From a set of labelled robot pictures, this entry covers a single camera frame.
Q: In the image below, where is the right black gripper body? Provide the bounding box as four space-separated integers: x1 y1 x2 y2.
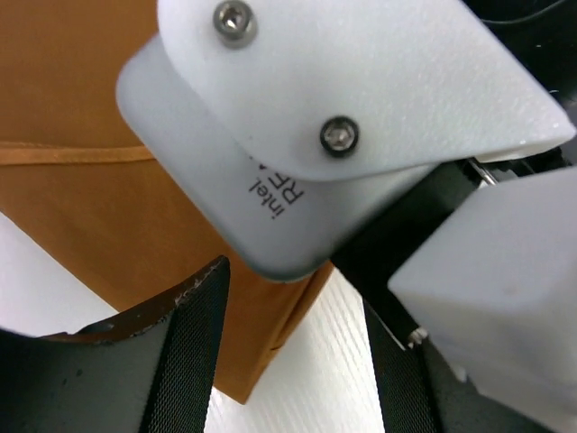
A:
328 0 577 326

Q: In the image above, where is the orange-brown cloth napkin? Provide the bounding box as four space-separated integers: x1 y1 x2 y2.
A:
1 1 333 404

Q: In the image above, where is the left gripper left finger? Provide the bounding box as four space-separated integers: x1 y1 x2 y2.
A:
1 256 230 432

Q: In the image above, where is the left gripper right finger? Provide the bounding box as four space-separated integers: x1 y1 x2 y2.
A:
363 301 576 432

